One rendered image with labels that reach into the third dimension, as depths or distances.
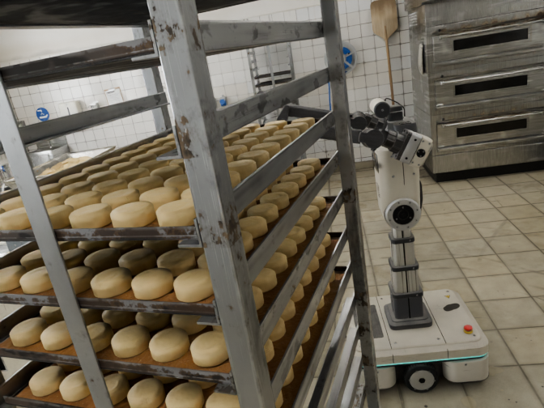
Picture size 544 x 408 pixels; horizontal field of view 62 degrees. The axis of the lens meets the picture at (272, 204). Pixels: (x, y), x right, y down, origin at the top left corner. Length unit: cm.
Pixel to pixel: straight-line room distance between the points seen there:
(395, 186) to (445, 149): 312
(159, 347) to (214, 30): 38
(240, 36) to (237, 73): 551
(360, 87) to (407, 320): 406
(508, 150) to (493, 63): 93
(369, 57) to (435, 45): 118
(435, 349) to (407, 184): 78
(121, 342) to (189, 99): 36
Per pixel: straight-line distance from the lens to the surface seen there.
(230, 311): 47
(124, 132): 665
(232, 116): 53
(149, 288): 56
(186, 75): 41
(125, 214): 53
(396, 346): 232
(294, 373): 83
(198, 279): 54
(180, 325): 65
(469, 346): 237
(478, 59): 512
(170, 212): 50
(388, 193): 209
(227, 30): 55
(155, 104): 114
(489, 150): 539
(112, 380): 75
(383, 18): 597
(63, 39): 686
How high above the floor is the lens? 165
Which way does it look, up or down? 18 degrees down
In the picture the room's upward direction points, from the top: 10 degrees counter-clockwise
